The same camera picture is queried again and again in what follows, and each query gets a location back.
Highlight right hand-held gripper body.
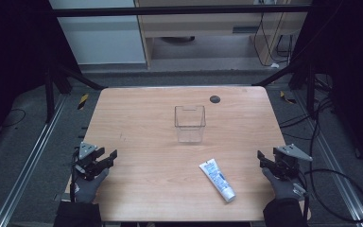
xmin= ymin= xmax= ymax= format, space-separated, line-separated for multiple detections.
xmin=271 ymin=143 xmax=314 ymax=183

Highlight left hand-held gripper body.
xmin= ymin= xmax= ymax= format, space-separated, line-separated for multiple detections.
xmin=73 ymin=141 xmax=104 ymax=182

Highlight white toothpaste tube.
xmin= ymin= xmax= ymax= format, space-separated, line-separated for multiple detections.
xmin=199 ymin=158 xmax=237 ymax=203

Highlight clear plastic box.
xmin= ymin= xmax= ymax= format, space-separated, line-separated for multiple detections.
xmin=174 ymin=105 xmax=207 ymax=144

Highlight person's right hand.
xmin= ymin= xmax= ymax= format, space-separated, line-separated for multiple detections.
xmin=261 ymin=166 xmax=307 ymax=201

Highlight person's left hand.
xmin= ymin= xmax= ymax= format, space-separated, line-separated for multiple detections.
xmin=73 ymin=167 xmax=111 ymax=204

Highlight yellow black floor tape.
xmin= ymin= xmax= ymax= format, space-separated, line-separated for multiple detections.
xmin=279 ymin=90 xmax=298 ymax=105
xmin=77 ymin=93 xmax=90 ymax=111

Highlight black metal stand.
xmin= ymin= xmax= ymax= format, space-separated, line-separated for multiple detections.
xmin=43 ymin=58 xmax=108 ymax=125
xmin=251 ymin=60 xmax=319 ymax=119

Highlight white cabinet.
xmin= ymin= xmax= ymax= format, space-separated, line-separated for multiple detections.
xmin=48 ymin=0 xmax=147 ymax=66

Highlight dark curtain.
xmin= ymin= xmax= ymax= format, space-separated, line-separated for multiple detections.
xmin=0 ymin=0 xmax=82 ymax=157
xmin=291 ymin=0 xmax=363 ymax=176

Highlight light wooden desk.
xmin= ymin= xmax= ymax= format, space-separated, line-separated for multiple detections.
xmin=133 ymin=0 xmax=313 ymax=70

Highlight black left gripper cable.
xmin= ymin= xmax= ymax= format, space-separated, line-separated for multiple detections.
xmin=69 ymin=148 xmax=78 ymax=203

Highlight aluminium floor rail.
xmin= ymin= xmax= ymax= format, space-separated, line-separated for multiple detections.
xmin=292 ymin=90 xmax=363 ymax=227
xmin=0 ymin=94 xmax=69 ymax=227

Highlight black floor cables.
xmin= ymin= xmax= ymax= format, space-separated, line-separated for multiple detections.
xmin=278 ymin=74 xmax=337 ymax=178

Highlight thin black floor cable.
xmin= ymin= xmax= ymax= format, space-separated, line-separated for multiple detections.
xmin=0 ymin=108 xmax=27 ymax=129

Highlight black cables under desk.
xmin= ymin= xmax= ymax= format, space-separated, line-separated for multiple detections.
xmin=252 ymin=0 xmax=298 ymax=68

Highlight black frame crossbar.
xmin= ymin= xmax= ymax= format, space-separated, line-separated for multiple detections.
xmin=50 ymin=5 xmax=312 ymax=18

